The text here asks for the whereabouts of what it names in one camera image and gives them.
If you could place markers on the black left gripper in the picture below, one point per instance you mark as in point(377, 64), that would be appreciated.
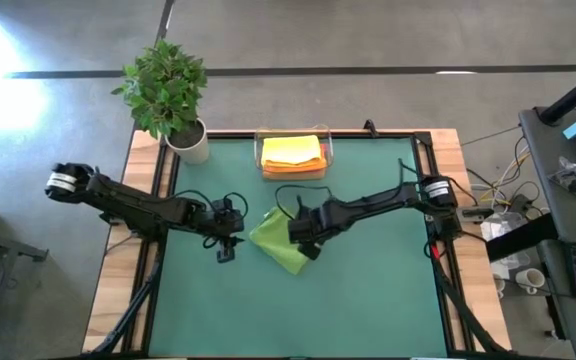
point(223, 220)

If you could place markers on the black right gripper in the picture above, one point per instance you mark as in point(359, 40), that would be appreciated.
point(315, 222)

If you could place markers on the green microfiber towel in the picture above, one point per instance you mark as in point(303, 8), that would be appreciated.
point(275, 240)

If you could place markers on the yellow microfiber towel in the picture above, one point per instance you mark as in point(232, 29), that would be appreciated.
point(292, 150)

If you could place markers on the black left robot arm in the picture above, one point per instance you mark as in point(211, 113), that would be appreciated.
point(128, 202)

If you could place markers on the clear plastic bin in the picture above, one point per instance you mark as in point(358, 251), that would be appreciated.
point(330, 150)

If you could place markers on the white plant pot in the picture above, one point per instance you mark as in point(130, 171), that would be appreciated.
point(193, 150)

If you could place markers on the green leafy plant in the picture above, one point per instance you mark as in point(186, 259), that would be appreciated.
point(163, 85)

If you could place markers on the clear plastic bag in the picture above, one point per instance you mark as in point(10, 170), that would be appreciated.
point(498, 230)

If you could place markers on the black flat bar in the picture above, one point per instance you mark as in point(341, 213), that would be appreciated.
point(523, 237)

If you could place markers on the black power adapter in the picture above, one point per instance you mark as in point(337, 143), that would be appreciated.
point(520, 204)

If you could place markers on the white mug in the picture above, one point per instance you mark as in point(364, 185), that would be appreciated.
point(530, 280)

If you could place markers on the clear plastic wrapper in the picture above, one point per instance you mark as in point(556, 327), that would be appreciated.
point(570, 172)

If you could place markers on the black pole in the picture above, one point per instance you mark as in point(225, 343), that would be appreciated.
point(573, 95)

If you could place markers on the small black bracket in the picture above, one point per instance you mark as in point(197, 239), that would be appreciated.
point(369, 129)

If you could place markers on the black aluminium table frame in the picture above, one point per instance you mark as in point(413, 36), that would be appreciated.
point(422, 137)

